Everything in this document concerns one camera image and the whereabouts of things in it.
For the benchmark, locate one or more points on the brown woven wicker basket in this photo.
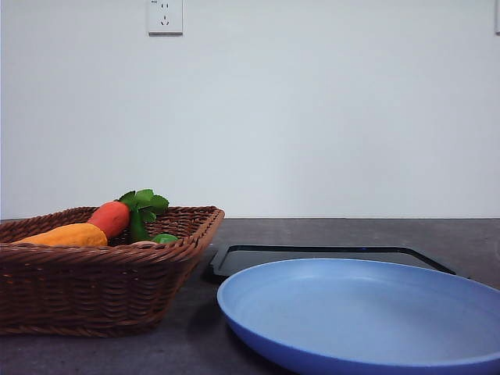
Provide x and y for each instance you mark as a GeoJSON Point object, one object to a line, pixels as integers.
{"type": "Point", "coordinates": [98, 291]}

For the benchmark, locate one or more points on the blue round plate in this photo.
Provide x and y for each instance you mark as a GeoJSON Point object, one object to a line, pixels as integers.
{"type": "Point", "coordinates": [364, 317]}

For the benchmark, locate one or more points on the black rectangular tray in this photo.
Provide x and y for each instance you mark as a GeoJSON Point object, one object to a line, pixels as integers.
{"type": "Point", "coordinates": [236, 259]}

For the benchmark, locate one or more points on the green toy lime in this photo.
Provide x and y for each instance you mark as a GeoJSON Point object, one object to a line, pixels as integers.
{"type": "Point", "coordinates": [165, 238]}

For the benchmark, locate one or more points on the orange toy carrot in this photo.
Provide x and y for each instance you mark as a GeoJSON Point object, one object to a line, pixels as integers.
{"type": "Point", "coordinates": [113, 217]}

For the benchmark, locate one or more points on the white wall power socket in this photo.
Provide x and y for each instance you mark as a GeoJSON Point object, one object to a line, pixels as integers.
{"type": "Point", "coordinates": [165, 18]}

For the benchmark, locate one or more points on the green toy leafy vegetable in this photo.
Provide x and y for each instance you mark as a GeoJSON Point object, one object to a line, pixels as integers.
{"type": "Point", "coordinates": [144, 205]}

